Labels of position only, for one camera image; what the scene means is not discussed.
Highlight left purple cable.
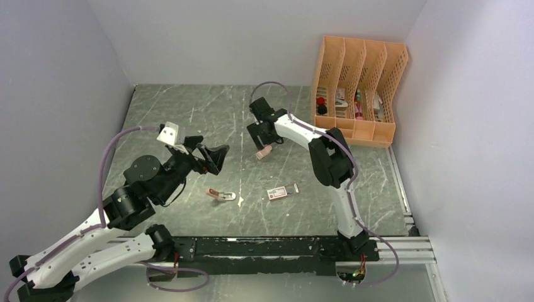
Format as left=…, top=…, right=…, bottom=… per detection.
left=4, top=125, right=210, bottom=302

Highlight red black item in organizer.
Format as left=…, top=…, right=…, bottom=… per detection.
left=316, top=97, right=328, bottom=116

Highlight pink stapler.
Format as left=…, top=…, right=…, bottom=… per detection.
left=207, top=188, right=236, bottom=201
left=256, top=145, right=273, bottom=160

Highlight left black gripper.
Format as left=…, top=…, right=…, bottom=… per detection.
left=157, top=135, right=230, bottom=203

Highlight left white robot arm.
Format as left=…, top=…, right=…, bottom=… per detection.
left=9, top=135, right=229, bottom=301

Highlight orange file organizer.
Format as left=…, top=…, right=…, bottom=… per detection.
left=311, top=36, right=409, bottom=148

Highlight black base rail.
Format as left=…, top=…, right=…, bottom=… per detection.
left=149, top=236, right=380, bottom=276

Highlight pink items in organizer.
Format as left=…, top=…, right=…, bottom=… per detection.
left=334, top=88, right=385, bottom=122

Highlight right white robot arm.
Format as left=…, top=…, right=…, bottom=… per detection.
left=247, top=98, right=369, bottom=260

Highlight red white staple box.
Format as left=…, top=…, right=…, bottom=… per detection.
left=267, top=183, right=300, bottom=201

